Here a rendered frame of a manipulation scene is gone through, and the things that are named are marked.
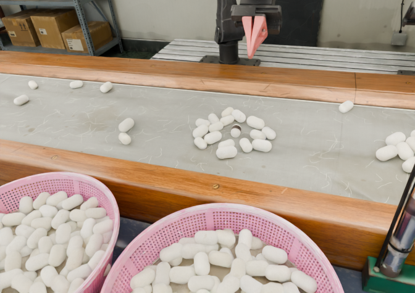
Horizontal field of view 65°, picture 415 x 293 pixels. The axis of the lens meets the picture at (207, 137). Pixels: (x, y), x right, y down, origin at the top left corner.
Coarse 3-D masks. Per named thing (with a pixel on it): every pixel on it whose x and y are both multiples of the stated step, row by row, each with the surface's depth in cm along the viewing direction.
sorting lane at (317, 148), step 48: (0, 96) 86; (48, 96) 84; (96, 96) 82; (144, 96) 80; (192, 96) 78; (240, 96) 76; (48, 144) 66; (96, 144) 65; (144, 144) 64; (192, 144) 62; (288, 144) 60; (336, 144) 59; (384, 144) 58; (336, 192) 50; (384, 192) 49
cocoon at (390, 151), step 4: (380, 148) 55; (384, 148) 54; (388, 148) 54; (392, 148) 54; (396, 148) 54; (376, 152) 55; (380, 152) 54; (384, 152) 53; (388, 152) 53; (392, 152) 54; (396, 152) 54; (376, 156) 55; (380, 156) 54; (384, 156) 53; (388, 156) 53; (392, 156) 54; (384, 160) 54
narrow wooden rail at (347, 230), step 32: (0, 160) 60; (32, 160) 58; (64, 160) 57; (96, 160) 57; (128, 160) 56; (128, 192) 53; (160, 192) 50; (192, 192) 49; (224, 192) 48; (256, 192) 48; (288, 192) 47; (320, 192) 47; (320, 224) 43; (352, 224) 42; (384, 224) 42; (352, 256) 45
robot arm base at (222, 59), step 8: (224, 48) 103; (232, 48) 103; (208, 56) 113; (216, 56) 112; (224, 56) 105; (232, 56) 104; (232, 64) 106; (240, 64) 106; (248, 64) 105; (256, 64) 105
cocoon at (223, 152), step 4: (220, 148) 57; (224, 148) 57; (228, 148) 57; (232, 148) 57; (216, 152) 58; (220, 152) 57; (224, 152) 57; (228, 152) 57; (232, 152) 57; (236, 152) 58; (220, 156) 57; (224, 156) 57; (228, 156) 57; (232, 156) 58
